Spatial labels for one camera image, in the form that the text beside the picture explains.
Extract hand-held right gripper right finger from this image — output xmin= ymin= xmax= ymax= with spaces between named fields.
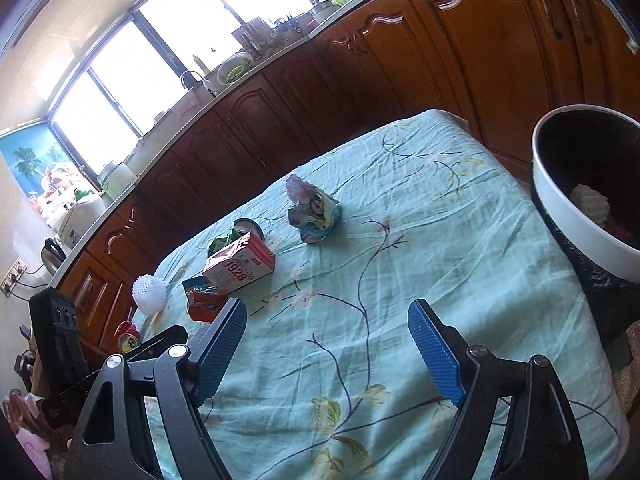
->
xmin=407 ymin=299 xmax=591 ymax=480

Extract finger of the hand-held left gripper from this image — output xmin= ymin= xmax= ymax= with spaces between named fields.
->
xmin=125 ymin=325 xmax=188 ymax=365

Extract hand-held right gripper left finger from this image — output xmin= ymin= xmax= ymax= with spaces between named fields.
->
xmin=65 ymin=297 xmax=248 ymax=480

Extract white and red carton box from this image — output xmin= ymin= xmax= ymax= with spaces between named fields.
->
xmin=202 ymin=232 xmax=277 ymax=293

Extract black bin with white rim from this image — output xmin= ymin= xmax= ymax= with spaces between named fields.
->
xmin=530 ymin=104 xmax=640 ymax=346

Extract white foam net ball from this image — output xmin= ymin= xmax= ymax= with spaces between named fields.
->
xmin=571 ymin=184 xmax=612 ymax=226

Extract red drink can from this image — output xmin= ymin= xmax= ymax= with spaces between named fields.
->
xmin=116 ymin=321 xmax=142 ymax=356

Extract small red wrapper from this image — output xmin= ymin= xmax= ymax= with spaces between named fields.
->
xmin=181 ymin=282 xmax=232 ymax=323

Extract round white foam fruit net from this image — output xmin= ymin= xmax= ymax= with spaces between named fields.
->
xmin=132 ymin=274 xmax=166 ymax=316

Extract steel electric kettle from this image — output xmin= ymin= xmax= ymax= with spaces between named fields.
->
xmin=41 ymin=237 xmax=68 ymax=273

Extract green snack packet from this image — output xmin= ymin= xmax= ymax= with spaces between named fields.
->
xmin=207 ymin=227 xmax=241 ymax=258

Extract white rice cooker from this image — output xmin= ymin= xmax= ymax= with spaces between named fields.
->
xmin=59 ymin=195 xmax=107 ymax=248

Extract silver tin can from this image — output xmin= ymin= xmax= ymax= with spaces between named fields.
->
xmin=234 ymin=218 xmax=265 ymax=241

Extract green floral tablecloth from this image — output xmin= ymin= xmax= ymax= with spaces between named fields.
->
xmin=132 ymin=109 xmax=631 ymax=480

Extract pink cloth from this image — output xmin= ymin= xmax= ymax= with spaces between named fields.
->
xmin=12 ymin=425 xmax=53 ymax=480

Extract crumpled pastel paper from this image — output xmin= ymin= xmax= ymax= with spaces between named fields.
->
xmin=286 ymin=174 xmax=342 ymax=245

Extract green and white cooker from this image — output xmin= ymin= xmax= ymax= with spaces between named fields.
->
xmin=97 ymin=160 xmax=137 ymax=200

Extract chrome faucet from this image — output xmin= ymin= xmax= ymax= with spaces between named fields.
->
xmin=180 ymin=70 xmax=217 ymax=98

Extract kitchen window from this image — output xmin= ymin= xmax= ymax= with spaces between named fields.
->
xmin=50 ymin=0 xmax=321 ymax=171

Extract wooden base cabinets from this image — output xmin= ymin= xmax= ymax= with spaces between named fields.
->
xmin=60 ymin=0 xmax=640 ymax=361

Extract wooden knife block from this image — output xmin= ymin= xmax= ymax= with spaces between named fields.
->
xmin=231 ymin=17 xmax=271 ymax=53

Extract white lidded pot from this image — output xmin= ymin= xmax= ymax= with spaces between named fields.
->
xmin=309 ymin=0 xmax=336 ymax=23

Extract black power cable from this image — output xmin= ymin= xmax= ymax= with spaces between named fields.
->
xmin=10 ymin=265 xmax=51 ymax=301

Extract wall power outlet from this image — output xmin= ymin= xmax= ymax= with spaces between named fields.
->
xmin=0 ymin=257 xmax=28 ymax=296

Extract beach wall poster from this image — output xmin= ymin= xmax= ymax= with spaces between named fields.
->
xmin=0 ymin=125 xmax=96 ymax=211

